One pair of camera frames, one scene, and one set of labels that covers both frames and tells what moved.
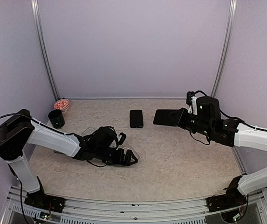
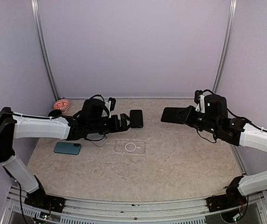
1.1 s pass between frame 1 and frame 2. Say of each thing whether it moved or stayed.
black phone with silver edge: stayed
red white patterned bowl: stayed
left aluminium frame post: stayed
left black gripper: moved
